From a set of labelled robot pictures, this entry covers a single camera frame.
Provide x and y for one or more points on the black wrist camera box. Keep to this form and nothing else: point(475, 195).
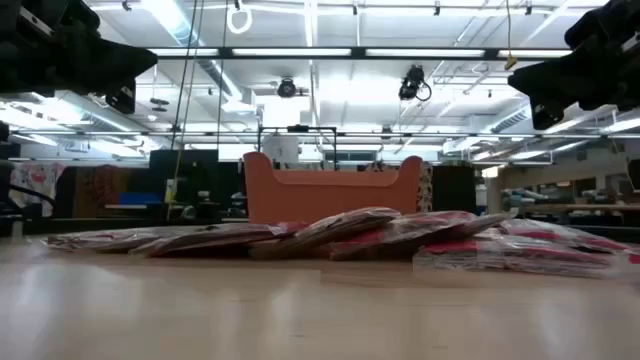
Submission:
point(121, 97)
point(547, 112)

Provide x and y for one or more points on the black metal frame cart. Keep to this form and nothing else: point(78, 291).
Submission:
point(297, 129)

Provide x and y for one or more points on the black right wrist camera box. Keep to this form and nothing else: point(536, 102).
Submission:
point(547, 112)

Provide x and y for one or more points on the black cabinet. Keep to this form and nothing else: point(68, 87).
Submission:
point(452, 187)

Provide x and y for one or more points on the brown patterned cloth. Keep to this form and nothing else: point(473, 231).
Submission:
point(100, 190)

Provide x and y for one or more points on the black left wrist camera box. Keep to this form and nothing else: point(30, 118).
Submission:
point(121, 97)

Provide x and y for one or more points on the black table edge rail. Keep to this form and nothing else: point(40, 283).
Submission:
point(125, 224)

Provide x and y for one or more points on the dotted patterned cloth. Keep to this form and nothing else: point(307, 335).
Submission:
point(425, 187)

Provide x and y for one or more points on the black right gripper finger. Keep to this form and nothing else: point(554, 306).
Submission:
point(540, 77)

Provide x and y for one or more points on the black overhead camera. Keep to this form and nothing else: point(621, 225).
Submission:
point(412, 82)

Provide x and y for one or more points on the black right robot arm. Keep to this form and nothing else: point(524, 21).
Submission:
point(632, 75)

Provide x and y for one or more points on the long wooden workbench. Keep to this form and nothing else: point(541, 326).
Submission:
point(565, 206)

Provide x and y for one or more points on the thin black frame rail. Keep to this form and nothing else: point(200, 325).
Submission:
point(350, 134)

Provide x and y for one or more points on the orange plastic basket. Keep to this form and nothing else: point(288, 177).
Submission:
point(330, 200)

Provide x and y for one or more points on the blue box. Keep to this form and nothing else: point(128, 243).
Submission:
point(140, 198)

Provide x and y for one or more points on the black frame light bar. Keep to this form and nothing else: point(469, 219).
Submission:
point(360, 52)

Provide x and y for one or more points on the round black ceiling fixture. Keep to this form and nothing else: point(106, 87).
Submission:
point(286, 88)

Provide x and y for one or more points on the floral patterned cloth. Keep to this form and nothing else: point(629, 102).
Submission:
point(37, 182)

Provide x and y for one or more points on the white box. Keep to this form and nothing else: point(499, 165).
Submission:
point(280, 149)

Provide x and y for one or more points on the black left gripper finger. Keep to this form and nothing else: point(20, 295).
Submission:
point(130, 60)

